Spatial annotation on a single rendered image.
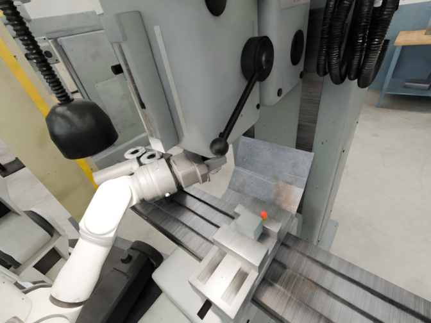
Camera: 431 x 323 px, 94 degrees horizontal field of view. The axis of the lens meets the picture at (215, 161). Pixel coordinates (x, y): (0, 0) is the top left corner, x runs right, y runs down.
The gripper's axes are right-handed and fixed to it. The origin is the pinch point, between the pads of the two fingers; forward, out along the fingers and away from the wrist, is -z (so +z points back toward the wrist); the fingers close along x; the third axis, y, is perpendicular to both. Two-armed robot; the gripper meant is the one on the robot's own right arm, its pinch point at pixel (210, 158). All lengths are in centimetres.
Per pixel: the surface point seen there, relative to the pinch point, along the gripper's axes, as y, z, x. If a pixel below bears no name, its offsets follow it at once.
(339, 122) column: 3.0, -42.7, -3.9
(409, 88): 96, -352, 104
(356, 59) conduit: -18.8, -27.7, -13.8
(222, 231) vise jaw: 21.9, 2.7, -6.1
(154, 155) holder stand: 13.6, 11.7, 34.7
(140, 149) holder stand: 13.1, 16.3, 43.0
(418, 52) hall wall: 62, -402, 131
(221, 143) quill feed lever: -13.9, 3.6, -16.4
